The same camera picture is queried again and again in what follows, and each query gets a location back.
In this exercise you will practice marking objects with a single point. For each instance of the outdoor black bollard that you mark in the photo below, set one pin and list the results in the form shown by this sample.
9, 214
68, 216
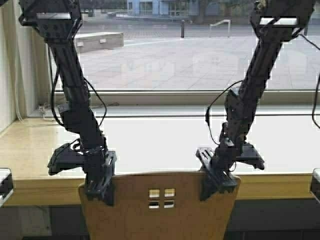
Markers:
182, 29

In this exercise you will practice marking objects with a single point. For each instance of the outdoor concrete bench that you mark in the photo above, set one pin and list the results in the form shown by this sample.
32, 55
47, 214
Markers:
88, 42

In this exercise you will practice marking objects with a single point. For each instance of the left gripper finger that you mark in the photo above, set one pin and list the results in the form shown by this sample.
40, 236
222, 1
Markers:
212, 184

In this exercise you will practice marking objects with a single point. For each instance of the light wood plywood chair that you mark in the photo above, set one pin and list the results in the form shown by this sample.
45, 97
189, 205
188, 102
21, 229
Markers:
158, 206

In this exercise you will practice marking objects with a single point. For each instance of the outdoor metal handrail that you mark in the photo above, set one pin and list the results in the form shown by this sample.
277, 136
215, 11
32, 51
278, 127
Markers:
225, 21

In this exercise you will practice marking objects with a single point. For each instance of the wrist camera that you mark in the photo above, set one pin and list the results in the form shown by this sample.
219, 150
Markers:
250, 156
64, 158

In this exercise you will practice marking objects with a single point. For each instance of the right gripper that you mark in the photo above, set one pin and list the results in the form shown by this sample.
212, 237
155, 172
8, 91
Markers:
215, 168

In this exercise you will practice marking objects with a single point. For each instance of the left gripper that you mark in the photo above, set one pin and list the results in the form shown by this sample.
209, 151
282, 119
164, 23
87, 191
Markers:
99, 167

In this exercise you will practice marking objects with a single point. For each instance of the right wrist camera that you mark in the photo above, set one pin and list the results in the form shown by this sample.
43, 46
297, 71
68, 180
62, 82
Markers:
250, 156

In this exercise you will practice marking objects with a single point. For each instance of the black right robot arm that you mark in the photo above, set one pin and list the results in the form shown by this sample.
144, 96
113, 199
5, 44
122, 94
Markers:
274, 23

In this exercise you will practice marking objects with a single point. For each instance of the robot base left corner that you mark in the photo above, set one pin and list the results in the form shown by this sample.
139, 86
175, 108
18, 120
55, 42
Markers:
6, 185

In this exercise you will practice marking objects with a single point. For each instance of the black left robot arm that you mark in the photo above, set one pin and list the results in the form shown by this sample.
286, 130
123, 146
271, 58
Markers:
57, 22

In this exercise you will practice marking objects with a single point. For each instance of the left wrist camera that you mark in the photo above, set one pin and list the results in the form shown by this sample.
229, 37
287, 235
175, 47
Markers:
64, 158

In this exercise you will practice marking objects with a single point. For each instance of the robot base right corner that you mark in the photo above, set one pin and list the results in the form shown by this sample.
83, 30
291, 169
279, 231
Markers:
315, 184

